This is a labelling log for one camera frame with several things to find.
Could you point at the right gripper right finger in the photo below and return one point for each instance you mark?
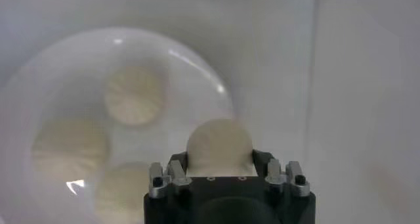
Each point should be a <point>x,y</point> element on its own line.
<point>288,177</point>

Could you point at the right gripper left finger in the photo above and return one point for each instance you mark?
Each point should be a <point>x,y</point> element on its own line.
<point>164,179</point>

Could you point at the white steamed baozi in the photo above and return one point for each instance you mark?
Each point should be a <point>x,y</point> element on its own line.
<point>136,95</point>
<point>121,195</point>
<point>70,148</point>
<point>220,143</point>

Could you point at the round white plate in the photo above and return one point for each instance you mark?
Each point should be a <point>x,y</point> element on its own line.
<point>65,80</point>

